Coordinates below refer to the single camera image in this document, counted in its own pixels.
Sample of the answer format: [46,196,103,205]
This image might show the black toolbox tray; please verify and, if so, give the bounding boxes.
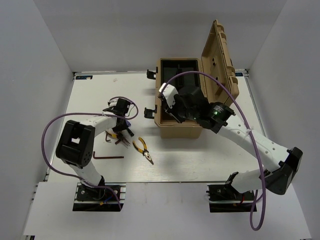
[159,58,201,121]

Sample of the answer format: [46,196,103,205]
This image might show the black rear toolbox latch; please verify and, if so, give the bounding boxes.
[146,67,158,80]

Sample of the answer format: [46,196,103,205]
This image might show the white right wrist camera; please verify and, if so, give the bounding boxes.
[158,83,178,109]

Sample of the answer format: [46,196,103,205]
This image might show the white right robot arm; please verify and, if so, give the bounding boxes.
[159,84,303,200]

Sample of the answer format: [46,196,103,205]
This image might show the yellow handled small pliers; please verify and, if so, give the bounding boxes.
[105,131,131,148]

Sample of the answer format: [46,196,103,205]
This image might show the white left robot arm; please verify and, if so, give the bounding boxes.
[55,97,134,200]

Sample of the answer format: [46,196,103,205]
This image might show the tan plastic toolbox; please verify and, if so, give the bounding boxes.
[153,20,239,139]

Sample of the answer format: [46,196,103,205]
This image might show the black toolbox latch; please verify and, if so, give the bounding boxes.
[146,67,158,80]
[143,105,158,119]

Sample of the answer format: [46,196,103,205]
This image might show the large dark hex key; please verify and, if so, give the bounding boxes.
[92,151,124,160]

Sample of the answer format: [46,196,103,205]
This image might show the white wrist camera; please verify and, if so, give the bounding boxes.
[107,98,119,107]
[158,83,178,109]

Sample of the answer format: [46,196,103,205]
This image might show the black front toolbox latch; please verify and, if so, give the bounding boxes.
[143,105,158,119]

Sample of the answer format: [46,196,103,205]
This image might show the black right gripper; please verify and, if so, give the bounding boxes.
[163,94,199,124]

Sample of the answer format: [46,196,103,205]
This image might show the small dark hex key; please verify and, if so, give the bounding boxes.
[105,133,112,143]

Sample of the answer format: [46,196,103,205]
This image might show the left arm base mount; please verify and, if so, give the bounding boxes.
[72,183,126,213]

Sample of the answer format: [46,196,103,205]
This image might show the yellow handled needle-nose pliers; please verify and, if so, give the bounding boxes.
[132,137,154,165]

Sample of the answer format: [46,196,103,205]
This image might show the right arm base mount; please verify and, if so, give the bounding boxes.
[206,183,255,213]

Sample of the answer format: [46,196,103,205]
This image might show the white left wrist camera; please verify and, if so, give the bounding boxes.
[107,98,119,107]

